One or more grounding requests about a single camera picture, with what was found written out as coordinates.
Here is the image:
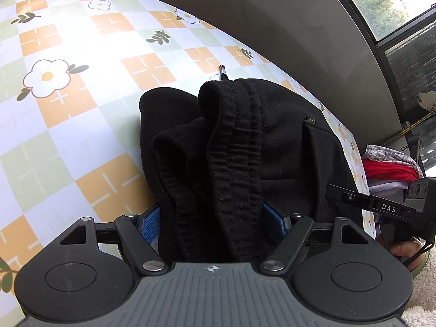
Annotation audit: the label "green slipper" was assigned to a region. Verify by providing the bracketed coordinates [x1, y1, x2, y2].
[408, 250, 430, 277]

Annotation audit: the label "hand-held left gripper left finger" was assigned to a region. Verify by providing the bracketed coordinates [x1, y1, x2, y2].
[59, 208, 168, 274]

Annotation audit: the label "dark mesh window screen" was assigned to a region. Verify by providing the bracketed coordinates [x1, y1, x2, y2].
[384, 24, 436, 111]

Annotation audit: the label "plaid cloth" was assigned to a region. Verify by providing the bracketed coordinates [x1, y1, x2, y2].
[365, 144, 423, 172]

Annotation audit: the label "person's right hand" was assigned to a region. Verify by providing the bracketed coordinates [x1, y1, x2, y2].
[389, 239, 428, 258]

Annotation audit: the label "checkered floral tablecloth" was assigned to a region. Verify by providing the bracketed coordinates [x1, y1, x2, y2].
[0, 0, 377, 314]

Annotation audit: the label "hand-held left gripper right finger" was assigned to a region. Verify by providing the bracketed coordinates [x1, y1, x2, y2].
[262, 202, 371, 275]

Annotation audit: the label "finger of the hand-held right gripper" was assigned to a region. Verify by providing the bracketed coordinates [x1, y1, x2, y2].
[328, 184, 373, 210]

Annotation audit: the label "red cloth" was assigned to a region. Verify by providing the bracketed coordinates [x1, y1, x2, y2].
[362, 158, 419, 182]

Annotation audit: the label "black pants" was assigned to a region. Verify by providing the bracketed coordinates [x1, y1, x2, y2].
[139, 64, 363, 263]

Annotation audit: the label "black window frame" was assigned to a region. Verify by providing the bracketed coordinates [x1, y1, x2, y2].
[315, 0, 436, 75]

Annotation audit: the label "white fluffy rug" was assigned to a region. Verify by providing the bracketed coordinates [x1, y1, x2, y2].
[401, 298, 436, 327]

